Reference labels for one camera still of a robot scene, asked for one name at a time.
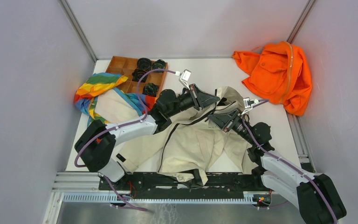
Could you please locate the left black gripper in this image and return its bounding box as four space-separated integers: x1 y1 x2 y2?
167 84 220 118

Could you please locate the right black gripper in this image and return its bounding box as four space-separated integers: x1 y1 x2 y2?
207 108 256 146

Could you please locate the beige zip jacket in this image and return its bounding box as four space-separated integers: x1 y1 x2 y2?
100 86 257 186

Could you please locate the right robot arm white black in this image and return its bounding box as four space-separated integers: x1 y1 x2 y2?
208 111 347 224

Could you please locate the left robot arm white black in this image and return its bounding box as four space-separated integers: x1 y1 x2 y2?
75 84 220 190

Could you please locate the orange jacket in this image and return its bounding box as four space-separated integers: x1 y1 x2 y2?
232 41 313 116

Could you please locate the black rolled sock near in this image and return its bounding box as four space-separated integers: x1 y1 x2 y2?
143 83 158 97

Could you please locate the black rolled sock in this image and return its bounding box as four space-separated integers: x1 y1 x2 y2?
143 83 158 97
132 69 147 82
151 59 166 73
137 57 152 71

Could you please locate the black rolled sock far right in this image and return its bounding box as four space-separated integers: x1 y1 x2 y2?
151 59 166 73

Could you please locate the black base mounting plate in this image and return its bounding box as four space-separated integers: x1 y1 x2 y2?
112 172 269 199

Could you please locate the black rolled sock far left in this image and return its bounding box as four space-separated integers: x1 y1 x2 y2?
137 57 152 71

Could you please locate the black rolled sock middle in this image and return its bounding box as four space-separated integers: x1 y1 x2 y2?
132 69 147 82

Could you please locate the brown wooden compartment tray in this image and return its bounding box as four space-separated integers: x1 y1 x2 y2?
106 56 168 97

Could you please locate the rainbow striped garment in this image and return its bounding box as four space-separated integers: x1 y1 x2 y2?
74 72 157 124

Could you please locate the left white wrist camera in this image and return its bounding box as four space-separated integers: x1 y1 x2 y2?
175 70 191 90

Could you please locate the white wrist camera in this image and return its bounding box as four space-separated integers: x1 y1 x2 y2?
241 97 260 115
175 70 191 90

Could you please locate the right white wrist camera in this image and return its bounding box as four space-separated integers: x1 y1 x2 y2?
241 97 260 115

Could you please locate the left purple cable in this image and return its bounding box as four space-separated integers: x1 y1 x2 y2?
74 68 181 212

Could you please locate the purple cable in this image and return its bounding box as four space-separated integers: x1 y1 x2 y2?
242 98 338 224
74 68 181 212

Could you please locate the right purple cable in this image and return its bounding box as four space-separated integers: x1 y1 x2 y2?
242 98 338 224

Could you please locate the aluminium frame rail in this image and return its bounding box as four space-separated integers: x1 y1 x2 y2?
53 172 271 206

